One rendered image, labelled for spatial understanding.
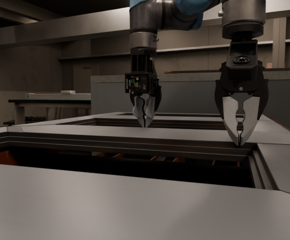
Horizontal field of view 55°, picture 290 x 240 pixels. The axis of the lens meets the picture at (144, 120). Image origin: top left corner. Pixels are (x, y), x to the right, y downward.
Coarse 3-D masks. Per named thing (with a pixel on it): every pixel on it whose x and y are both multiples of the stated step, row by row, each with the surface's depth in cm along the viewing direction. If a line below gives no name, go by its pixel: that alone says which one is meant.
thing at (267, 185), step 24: (96, 120) 109; (120, 120) 106; (168, 120) 100; (192, 120) 98; (0, 144) 63; (24, 144) 64; (48, 144) 62; (72, 144) 61; (96, 144) 59; (120, 144) 58; (144, 144) 56; (168, 144) 55; (192, 144) 54; (216, 144) 52; (264, 168) 37
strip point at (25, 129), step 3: (30, 126) 78; (33, 126) 78; (36, 126) 78; (39, 126) 78; (42, 126) 78; (45, 126) 78; (48, 126) 78; (51, 126) 78; (54, 126) 78; (57, 126) 78; (21, 129) 72; (24, 129) 72; (27, 129) 72; (30, 129) 72; (33, 129) 72; (36, 129) 72; (39, 129) 72
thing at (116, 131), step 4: (112, 128) 74; (116, 128) 74; (120, 128) 74; (124, 128) 74; (128, 128) 74; (132, 128) 74; (136, 128) 74; (140, 128) 74; (96, 132) 65; (100, 132) 65; (104, 132) 65; (108, 132) 65; (112, 132) 65; (116, 132) 65; (120, 132) 65; (124, 132) 65; (128, 132) 65; (108, 136) 59; (112, 136) 59; (116, 136) 59
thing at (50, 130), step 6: (60, 126) 78; (66, 126) 78; (72, 126) 78; (78, 126) 78; (84, 126) 78; (30, 132) 65; (36, 132) 65; (42, 132) 65; (48, 132) 65; (54, 132) 65
